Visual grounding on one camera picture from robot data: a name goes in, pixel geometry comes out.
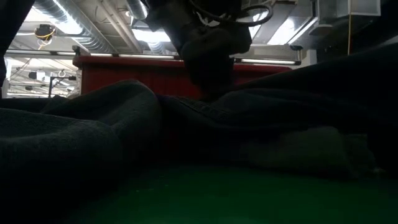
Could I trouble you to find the dark blue jeans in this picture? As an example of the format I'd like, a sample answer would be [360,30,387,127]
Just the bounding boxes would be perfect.
[155,43,398,178]

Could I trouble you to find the bright ceiling light panel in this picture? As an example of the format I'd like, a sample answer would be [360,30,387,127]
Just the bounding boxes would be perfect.
[132,28,172,43]

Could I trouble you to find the red plastic laundry basket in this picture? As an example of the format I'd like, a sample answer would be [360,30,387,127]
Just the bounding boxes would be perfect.
[73,55,293,101]

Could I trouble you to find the yellow black cable reel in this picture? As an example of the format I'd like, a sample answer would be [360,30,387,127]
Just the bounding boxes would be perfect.
[34,24,57,41]

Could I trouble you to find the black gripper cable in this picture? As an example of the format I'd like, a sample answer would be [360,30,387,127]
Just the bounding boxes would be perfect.
[189,0,274,27]

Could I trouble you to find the round silver air duct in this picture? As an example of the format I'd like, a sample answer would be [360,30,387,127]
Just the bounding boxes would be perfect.
[126,0,149,20]

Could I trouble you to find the silver overhead bar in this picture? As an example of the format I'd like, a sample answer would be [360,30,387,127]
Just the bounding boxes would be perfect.
[4,49,302,65]

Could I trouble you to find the green table mat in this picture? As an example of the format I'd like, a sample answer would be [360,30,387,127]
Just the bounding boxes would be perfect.
[58,164,398,224]

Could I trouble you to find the dark green garment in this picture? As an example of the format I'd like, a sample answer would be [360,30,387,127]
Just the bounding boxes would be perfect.
[245,126,377,179]

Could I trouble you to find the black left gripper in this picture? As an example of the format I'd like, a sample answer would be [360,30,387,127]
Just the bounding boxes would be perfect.
[144,0,253,101]

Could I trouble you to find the clear spray bottle pale-green trigger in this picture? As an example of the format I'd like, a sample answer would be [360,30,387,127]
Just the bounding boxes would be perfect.
[71,45,84,96]

